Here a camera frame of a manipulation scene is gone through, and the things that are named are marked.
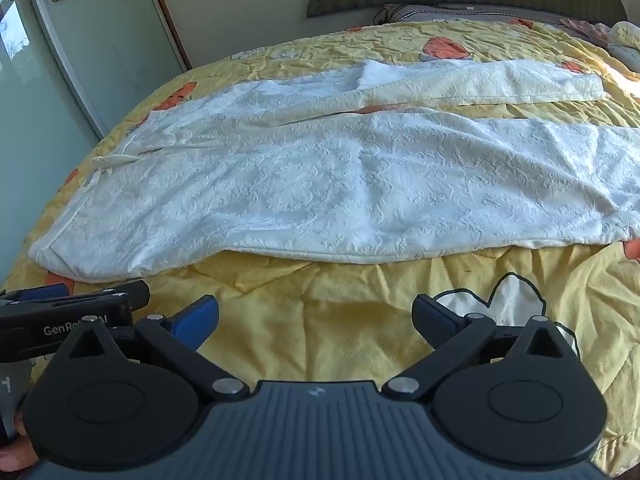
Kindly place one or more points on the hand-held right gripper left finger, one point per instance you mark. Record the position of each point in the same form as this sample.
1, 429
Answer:
199, 317

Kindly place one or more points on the cream printed cloth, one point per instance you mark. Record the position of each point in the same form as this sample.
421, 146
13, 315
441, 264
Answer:
625, 40

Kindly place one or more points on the person's left hand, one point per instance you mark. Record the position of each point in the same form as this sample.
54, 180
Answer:
17, 457

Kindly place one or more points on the plain frosted glass wardrobe door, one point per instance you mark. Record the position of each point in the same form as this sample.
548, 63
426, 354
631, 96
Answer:
35, 135

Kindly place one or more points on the pink cloth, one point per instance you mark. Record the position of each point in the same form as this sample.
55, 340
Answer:
585, 30

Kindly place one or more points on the flower print glass wardrobe door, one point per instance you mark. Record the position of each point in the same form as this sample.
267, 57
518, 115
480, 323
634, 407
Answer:
115, 35

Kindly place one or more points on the grey printed pillow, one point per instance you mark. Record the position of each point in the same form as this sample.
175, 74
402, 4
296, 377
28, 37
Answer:
450, 12

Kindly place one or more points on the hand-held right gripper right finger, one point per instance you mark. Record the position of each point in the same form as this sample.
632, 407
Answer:
429, 316

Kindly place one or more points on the yellow carrot print quilt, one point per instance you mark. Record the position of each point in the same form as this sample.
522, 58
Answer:
325, 300

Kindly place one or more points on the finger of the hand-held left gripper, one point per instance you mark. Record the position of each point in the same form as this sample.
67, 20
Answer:
45, 291
132, 294

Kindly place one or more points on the brown wooden wardrobe trim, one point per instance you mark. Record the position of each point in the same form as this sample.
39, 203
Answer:
170, 20

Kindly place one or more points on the white textured blanket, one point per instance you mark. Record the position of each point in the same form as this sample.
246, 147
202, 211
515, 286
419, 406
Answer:
300, 185

